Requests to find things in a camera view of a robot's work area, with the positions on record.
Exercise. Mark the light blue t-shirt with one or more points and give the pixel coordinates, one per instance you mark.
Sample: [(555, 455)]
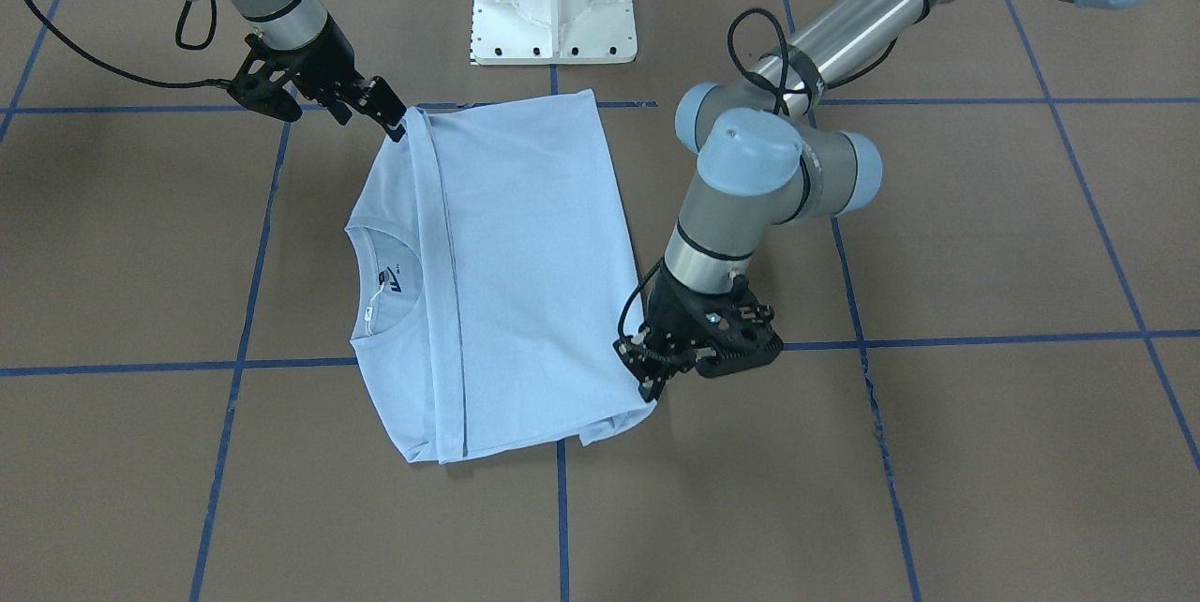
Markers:
[(494, 260)]

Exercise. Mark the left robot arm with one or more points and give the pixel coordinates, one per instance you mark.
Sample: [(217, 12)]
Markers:
[(759, 164)]

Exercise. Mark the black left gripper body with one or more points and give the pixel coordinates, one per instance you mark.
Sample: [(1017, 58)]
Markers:
[(663, 313)]

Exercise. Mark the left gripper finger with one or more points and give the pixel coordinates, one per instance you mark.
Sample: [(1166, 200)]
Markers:
[(652, 380), (634, 355)]

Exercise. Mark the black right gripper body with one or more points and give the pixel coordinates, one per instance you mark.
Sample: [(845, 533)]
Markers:
[(325, 69)]

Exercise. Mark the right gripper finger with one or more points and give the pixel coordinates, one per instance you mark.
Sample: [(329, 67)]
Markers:
[(394, 128), (378, 99)]

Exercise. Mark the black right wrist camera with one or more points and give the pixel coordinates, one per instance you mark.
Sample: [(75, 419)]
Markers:
[(261, 83)]

